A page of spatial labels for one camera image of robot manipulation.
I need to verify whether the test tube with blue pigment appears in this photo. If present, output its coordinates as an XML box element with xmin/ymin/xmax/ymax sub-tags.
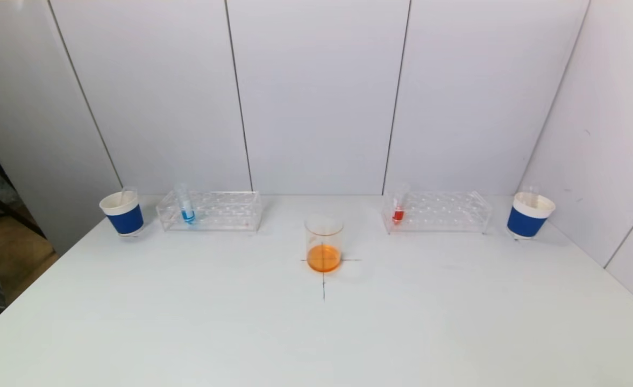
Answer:
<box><xmin>174</xmin><ymin>183</ymin><xmax>196</xmax><ymax>224</ymax></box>

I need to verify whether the clear glass beaker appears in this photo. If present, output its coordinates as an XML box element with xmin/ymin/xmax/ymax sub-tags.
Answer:
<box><xmin>304</xmin><ymin>212</ymin><xmax>345</xmax><ymax>274</ymax></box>

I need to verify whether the blue white paper cup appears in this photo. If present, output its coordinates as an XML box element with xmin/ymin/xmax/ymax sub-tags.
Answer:
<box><xmin>98</xmin><ymin>190</ymin><xmax>145</xmax><ymax>237</ymax></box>
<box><xmin>507</xmin><ymin>191</ymin><xmax>557</xmax><ymax>240</ymax></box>

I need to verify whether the clear acrylic test tube rack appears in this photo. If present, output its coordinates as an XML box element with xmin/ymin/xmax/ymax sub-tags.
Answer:
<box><xmin>156</xmin><ymin>191</ymin><xmax>263</xmax><ymax>233</ymax></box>
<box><xmin>382</xmin><ymin>188</ymin><xmax>494</xmax><ymax>234</ymax></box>

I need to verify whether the test tube with red pigment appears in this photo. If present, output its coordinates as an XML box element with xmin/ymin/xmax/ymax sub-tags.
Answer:
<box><xmin>393</xmin><ymin>183</ymin><xmax>411</xmax><ymax>224</ymax></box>

